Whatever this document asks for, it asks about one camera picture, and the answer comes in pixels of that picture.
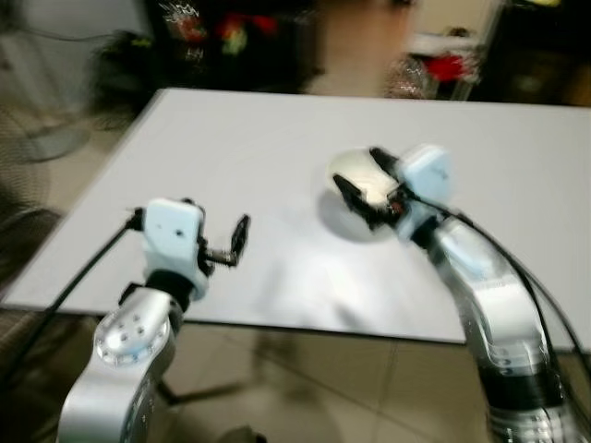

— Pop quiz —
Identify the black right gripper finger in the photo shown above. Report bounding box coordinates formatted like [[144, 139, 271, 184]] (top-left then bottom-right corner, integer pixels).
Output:
[[332, 174, 390, 231], [369, 146, 401, 183]]

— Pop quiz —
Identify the shiny white bowl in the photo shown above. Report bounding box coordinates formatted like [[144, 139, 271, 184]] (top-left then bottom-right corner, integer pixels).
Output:
[[326, 150, 407, 241]]

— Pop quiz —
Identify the small red object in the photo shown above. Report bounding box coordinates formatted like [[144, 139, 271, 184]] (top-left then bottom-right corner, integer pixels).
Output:
[[427, 54, 472, 84]]

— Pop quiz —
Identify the white side table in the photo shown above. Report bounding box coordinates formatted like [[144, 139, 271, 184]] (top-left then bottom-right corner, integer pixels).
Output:
[[406, 30, 495, 102]]

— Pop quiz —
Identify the black cabinet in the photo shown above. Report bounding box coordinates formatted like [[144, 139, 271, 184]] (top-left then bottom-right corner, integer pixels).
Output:
[[97, 0, 324, 98]]

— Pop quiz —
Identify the red white flower bunch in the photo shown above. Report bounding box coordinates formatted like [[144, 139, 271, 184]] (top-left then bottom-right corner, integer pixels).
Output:
[[162, 5, 209, 56]]

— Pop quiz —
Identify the dark furniture block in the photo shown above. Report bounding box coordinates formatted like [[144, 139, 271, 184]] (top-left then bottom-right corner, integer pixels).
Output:
[[476, 0, 591, 107]]

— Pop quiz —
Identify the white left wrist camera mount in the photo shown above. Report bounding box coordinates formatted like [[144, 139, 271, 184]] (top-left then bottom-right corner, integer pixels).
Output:
[[143, 198, 210, 302]]

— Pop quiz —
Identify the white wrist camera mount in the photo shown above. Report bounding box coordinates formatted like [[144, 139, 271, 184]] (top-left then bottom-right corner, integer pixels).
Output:
[[395, 144, 456, 245], [143, 198, 210, 302]]

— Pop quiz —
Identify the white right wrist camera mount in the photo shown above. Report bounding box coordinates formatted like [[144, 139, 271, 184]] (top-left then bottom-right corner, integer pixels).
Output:
[[395, 144, 456, 245]]

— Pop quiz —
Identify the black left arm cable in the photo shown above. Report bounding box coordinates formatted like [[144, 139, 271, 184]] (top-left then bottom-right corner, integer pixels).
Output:
[[0, 210, 146, 379]]

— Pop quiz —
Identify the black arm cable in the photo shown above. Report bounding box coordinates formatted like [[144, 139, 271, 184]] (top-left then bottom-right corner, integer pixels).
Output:
[[0, 210, 146, 379], [443, 209, 591, 375]]

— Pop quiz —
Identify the silver wire basket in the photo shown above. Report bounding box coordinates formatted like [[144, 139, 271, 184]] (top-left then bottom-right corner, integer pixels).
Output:
[[383, 57, 433, 101]]

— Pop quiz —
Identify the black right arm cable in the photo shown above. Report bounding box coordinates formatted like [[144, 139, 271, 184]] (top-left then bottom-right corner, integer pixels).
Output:
[[443, 209, 591, 375]]

